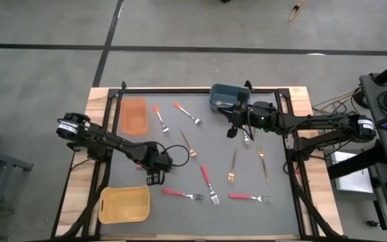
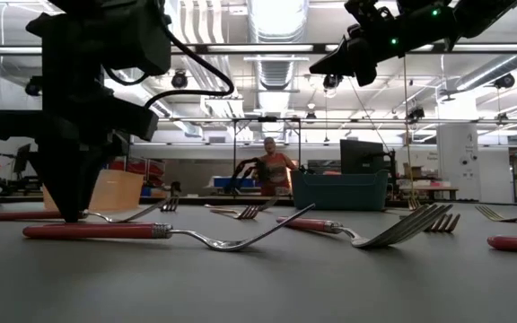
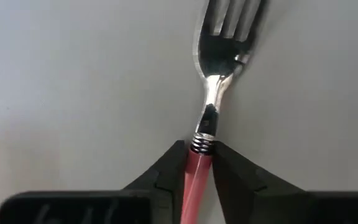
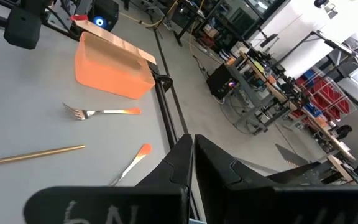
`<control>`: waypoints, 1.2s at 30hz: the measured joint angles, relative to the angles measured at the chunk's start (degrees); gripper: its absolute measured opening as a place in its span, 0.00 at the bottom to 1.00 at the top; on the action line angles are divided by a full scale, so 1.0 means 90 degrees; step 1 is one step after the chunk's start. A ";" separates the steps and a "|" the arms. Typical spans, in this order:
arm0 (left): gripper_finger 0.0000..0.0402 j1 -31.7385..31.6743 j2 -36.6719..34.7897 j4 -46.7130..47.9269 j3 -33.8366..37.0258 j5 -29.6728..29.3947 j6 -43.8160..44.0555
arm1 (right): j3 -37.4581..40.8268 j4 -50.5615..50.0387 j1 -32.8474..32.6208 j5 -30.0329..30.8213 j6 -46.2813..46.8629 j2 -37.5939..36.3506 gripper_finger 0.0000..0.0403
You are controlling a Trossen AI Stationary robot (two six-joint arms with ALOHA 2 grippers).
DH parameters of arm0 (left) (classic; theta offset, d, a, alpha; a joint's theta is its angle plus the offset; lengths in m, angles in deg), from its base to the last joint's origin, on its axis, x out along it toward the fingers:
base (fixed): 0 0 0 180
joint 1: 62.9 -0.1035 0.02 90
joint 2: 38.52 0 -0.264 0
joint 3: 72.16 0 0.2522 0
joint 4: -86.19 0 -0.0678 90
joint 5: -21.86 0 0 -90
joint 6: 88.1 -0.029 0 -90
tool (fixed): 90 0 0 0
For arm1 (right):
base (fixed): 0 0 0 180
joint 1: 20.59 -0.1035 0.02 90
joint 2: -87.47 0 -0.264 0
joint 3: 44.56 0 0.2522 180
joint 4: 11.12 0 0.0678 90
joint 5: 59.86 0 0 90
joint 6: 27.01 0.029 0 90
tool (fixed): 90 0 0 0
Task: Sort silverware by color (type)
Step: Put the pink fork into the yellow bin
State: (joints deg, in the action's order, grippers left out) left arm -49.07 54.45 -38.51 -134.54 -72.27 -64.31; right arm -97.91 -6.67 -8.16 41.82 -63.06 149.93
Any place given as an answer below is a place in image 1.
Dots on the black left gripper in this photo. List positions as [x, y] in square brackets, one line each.
[156, 159]

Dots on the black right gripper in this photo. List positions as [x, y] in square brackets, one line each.
[247, 116]

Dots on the gold fork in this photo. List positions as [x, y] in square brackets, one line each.
[193, 154]
[254, 132]
[261, 153]
[230, 176]

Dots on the teal plastic bin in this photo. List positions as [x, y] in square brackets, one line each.
[220, 92]

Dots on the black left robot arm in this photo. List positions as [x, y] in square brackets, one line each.
[106, 139]

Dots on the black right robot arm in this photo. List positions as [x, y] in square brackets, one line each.
[321, 121]

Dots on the yellow plastic bin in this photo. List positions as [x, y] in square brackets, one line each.
[123, 205]

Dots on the grey table mat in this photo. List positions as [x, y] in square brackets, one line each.
[180, 218]

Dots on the orange translucent plastic bin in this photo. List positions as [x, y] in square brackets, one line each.
[133, 117]

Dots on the white box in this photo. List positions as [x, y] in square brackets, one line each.
[351, 178]

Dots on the grey equipment cart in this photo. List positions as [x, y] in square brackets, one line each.
[370, 101]

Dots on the small black floor object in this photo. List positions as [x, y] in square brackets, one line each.
[373, 224]

